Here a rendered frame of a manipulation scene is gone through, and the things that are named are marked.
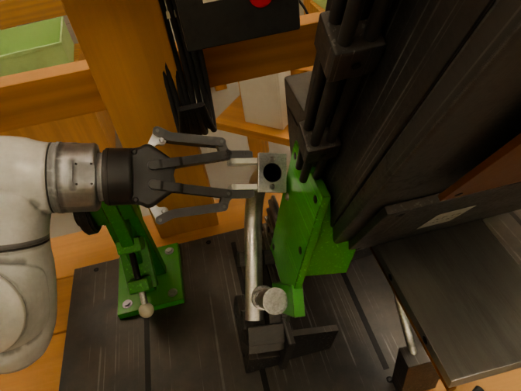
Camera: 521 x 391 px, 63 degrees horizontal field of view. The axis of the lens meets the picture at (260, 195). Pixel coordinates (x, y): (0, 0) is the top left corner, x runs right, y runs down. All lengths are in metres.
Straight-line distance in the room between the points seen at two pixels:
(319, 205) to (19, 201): 0.34
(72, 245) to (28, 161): 0.58
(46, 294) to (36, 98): 0.44
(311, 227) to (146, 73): 0.41
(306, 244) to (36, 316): 0.34
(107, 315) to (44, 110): 0.42
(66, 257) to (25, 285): 0.53
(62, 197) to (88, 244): 0.55
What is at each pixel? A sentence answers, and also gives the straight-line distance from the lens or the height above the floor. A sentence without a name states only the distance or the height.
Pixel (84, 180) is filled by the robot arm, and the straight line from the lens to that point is 0.55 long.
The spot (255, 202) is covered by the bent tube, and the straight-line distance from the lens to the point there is 0.70.
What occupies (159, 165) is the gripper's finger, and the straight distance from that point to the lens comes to 0.57.
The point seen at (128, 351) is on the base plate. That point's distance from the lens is 0.86.
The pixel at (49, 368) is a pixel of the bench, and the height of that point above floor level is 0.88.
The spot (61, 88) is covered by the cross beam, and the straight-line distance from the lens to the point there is 0.91.
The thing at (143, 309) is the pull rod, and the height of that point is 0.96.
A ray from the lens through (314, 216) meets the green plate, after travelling 0.51.
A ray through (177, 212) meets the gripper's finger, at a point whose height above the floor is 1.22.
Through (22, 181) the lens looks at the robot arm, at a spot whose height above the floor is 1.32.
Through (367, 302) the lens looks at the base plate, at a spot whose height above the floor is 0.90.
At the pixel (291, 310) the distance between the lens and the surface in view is 0.61.
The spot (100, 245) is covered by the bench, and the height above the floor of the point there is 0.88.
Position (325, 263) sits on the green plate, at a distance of 0.60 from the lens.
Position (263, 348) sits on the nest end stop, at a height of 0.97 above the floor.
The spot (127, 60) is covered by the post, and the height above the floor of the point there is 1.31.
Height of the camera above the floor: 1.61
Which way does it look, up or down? 43 degrees down
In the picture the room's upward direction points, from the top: 9 degrees counter-clockwise
